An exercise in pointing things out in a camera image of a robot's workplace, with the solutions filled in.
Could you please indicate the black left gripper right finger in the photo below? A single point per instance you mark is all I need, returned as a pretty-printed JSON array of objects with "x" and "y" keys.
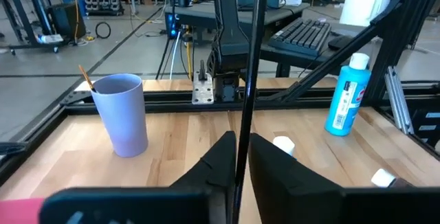
[{"x": 292, "y": 189}]

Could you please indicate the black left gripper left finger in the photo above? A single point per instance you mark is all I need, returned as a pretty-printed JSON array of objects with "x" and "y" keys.
[{"x": 220, "y": 169}]

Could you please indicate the large turquoise paint bottle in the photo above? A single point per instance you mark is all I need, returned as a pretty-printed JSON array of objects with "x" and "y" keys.
[{"x": 347, "y": 107}]

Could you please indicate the small purple paint bottle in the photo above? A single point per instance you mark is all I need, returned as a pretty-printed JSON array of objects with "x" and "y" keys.
[{"x": 283, "y": 143}]

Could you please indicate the small dark brown paint bottle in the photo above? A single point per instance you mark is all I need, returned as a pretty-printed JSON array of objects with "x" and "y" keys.
[{"x": 382, "y": 177}]

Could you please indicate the silver metal mounting plate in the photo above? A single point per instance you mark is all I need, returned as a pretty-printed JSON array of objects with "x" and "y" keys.
[{"x": 203, "y": 93}]

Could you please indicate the lavender plastic cup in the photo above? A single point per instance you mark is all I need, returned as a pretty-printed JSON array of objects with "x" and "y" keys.
[{"x": 120, "y": 121}]

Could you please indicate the silver aluminium extrusion bar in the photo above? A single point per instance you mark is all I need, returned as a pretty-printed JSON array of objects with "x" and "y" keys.
[{"x": 398, "y": 100}]

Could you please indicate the computer tower blue light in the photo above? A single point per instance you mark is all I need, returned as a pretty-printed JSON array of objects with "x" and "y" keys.
[{"x": 172, "y": 28}]

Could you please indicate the black computer keyboard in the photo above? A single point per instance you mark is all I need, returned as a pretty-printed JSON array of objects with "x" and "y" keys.
[{"x": 299, "y": 36}]

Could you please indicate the black computer mouse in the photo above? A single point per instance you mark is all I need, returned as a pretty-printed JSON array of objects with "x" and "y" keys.
[{"x": 338, "y": 42}]

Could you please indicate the white round pillar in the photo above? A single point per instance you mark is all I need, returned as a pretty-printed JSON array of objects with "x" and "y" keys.
[{"x": 361, "y": 0}]

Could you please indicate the pink plastic bin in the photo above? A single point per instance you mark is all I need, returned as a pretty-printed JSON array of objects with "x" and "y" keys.
[{"x": 17, "y": 213}]

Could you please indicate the black waste bin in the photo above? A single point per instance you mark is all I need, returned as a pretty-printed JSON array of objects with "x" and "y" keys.
[{"x": 67, "y": 21}]

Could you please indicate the black frame clamp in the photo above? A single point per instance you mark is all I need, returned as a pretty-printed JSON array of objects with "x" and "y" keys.
[{"x": 12, "y": 148}]

